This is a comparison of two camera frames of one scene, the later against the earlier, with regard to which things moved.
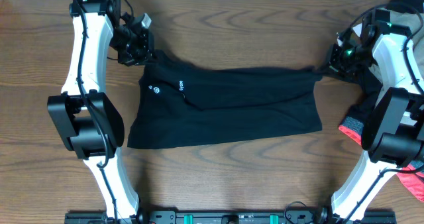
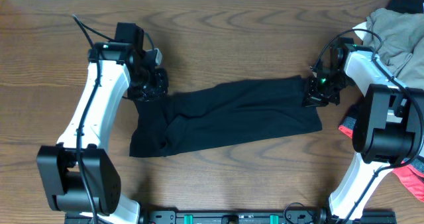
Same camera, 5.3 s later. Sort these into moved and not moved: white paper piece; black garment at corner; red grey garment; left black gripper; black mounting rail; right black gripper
Moved: right black gripper; left black gripper
Not moved: white paper piece; black mounting rail; red grey garment; black garment at corner
